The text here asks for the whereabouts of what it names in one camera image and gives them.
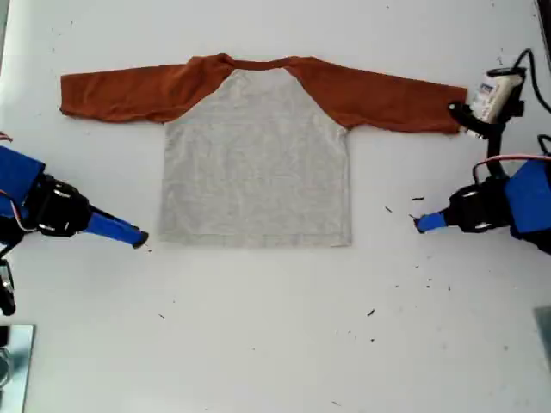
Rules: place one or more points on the grey shirt with brown sleeves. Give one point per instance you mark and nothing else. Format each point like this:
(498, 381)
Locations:
(258, 163)

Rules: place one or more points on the black clamp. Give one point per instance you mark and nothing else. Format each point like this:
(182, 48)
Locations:
(3, 335)

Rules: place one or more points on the black camera stalk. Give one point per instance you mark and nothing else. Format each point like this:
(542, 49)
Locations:
(478, 125)
(8, 306)

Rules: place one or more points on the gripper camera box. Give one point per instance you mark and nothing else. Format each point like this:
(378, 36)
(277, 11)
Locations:
(5, 281)
(495, 92)

